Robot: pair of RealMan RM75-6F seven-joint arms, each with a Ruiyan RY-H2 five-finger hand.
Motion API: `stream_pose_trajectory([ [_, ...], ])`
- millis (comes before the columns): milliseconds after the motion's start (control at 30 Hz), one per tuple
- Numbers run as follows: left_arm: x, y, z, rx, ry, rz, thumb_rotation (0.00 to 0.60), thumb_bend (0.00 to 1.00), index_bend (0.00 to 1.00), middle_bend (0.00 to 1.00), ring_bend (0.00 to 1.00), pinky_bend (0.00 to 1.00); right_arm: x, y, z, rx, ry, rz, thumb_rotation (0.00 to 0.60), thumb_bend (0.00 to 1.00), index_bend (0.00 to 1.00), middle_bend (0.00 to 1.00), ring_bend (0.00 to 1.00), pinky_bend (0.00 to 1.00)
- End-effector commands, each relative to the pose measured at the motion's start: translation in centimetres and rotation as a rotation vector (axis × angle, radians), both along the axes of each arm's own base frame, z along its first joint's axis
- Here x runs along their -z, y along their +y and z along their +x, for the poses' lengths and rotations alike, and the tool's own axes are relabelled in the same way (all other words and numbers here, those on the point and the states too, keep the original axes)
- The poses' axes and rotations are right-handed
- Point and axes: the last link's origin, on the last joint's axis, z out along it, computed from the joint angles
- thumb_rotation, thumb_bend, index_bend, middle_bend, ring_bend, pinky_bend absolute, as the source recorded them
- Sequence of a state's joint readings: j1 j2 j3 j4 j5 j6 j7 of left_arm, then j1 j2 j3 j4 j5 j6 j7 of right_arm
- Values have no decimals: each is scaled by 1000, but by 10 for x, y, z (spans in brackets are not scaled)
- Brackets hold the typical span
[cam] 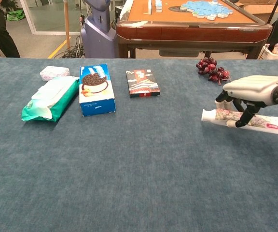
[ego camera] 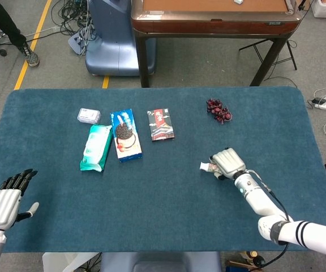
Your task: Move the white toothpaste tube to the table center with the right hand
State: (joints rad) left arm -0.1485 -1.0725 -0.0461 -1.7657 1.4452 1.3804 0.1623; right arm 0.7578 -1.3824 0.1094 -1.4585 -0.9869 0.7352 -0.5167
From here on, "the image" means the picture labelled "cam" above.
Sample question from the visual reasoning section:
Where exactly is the green bag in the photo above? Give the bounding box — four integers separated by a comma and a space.
6, 8, 26, 21

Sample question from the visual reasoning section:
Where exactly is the brown mahjong table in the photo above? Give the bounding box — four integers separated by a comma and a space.
116, 0, 273, 60

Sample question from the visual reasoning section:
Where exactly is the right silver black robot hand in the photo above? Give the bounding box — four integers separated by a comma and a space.
215, 75, 278, 128

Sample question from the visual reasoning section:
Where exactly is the dark box with palace print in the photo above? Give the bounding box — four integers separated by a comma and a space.
125, 69, 161, 98

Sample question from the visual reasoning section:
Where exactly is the dark red grape bunch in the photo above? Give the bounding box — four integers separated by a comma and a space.
195, 57, 231, 86

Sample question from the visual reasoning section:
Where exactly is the green wet wipes pack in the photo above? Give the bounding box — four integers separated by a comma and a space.
21, 75, 80, 122

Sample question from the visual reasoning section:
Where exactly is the white storage basket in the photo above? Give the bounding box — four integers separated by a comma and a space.
259, 43, 278, 60

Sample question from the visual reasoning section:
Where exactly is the small white tissue pack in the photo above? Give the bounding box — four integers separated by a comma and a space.
39, 65, 70, 81

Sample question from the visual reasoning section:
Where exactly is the wooden pole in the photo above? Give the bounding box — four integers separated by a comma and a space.
64, 0, 71, 50

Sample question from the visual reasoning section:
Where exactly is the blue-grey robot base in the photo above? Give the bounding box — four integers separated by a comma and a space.
80, 0, 117, 59

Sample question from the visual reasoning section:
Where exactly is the pile of blue mahjong tiles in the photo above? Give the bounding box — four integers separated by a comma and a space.
180, 0, 234, 21

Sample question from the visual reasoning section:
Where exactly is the white floral toothpaste tube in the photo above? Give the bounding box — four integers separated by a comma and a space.
201, 108, 278, 137

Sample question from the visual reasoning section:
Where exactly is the blue oreo cookie box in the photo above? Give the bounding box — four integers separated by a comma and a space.
79, 63, 116, 117

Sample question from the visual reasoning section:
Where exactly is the blue felt table cover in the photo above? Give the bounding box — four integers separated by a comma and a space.
0, 57, 278, 232

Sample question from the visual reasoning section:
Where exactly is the tangled black cable bundle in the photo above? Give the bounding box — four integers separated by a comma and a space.
61, 44, 85, 59

